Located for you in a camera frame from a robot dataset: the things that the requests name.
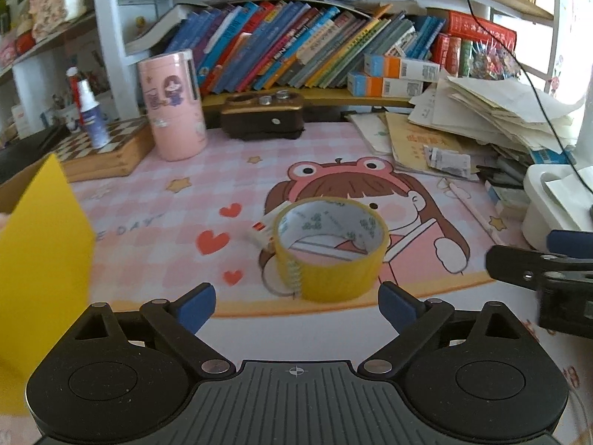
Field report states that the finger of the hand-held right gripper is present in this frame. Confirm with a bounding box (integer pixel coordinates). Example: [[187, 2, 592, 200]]
[[546, 229, 593, 257], [486, 244, 593, 291]]

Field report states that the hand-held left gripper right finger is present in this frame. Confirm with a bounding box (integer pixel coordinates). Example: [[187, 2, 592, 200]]
[[358, 281, 541, 378]]

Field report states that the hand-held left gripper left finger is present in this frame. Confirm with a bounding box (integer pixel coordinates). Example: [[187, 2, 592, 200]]
[[54, 282, 235, 378]]

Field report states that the yellow tape roll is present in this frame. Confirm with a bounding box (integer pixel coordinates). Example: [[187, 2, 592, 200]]
[[273, 197, 390, 302]]

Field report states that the yellow cardboard box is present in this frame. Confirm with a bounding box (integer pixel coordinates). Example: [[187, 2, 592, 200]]
[[0, 153, 97, 417]]

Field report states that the white container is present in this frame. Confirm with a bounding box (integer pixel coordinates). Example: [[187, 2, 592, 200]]
[[523, 163, 593, 252]]

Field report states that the white pencil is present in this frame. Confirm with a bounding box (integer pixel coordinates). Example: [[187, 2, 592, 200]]
[[447, 181, 497, 244]]

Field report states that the small white red box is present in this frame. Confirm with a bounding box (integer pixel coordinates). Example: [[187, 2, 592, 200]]
[[248, 211, 279, 249]]

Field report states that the small grey sachet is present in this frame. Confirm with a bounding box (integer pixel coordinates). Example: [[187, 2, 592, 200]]
[[424, 145, 471, 178]]

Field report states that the stack of loose papers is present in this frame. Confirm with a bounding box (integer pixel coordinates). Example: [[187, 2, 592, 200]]
[[408, 74, 585, 168]]

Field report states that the yellowish exercise book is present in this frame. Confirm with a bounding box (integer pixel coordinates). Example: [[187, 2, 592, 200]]
[[387, 111, 483, 182]]

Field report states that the wooden chessboard box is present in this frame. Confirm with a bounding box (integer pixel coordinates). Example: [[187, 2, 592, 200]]
[[53, 118, 156, 183]]

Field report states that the colourful sticker packet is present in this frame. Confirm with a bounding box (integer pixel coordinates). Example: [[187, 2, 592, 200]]
[[470, 39, 524, 82]]

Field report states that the dark brown pencil sharpener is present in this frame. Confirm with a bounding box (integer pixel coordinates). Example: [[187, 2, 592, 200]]
[[220, 89, 305, 142]]

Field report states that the pink cartoon cylinder container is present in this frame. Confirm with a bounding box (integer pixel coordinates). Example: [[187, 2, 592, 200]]
[[138, 49, 208, 162]]

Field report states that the white spray bottle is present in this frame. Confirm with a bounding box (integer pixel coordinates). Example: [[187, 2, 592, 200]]
[[76, 79, 112, 149]]

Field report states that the blue orange medicine box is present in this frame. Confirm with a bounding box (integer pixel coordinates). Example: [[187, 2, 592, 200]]
[[347, 72, 425, 98], [364, 53, 440, 83]]

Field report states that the thick red dictionary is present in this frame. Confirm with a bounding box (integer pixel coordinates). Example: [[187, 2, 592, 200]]
[[444, 9, 518, 51]]

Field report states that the red bottle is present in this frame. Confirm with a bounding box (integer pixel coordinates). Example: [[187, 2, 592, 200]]
[[66, 67, 82, 127]]

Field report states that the white bookshelf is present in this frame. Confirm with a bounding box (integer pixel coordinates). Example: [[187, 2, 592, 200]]
[[0, 0, 557, 131]]

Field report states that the row of colourful books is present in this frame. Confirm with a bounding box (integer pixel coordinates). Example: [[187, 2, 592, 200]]
[[164, 2, 446, 96]]

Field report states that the black cable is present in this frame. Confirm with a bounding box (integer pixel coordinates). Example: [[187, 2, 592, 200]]
[[451, 0, 593, 220]]

